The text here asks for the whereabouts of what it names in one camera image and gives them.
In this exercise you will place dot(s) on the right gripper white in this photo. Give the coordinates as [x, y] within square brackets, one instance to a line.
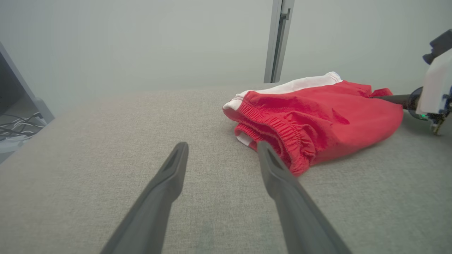
[438, 84]

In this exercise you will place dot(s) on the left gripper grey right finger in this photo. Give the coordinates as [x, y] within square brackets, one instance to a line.
[300, 218]

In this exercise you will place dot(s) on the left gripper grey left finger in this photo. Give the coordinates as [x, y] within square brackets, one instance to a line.
[155, 211]

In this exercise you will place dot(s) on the red shorts white side panels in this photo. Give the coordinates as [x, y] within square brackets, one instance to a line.
[317, 120]

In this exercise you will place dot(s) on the black computer tower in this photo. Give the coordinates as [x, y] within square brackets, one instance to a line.
[10, 91]

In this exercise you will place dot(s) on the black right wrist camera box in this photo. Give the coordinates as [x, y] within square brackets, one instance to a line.
[443, 44]

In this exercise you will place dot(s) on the grey metal partition post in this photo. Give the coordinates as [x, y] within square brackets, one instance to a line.
[279, 35]

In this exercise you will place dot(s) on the grey partition end frame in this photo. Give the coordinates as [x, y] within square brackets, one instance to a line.
[44, 111]

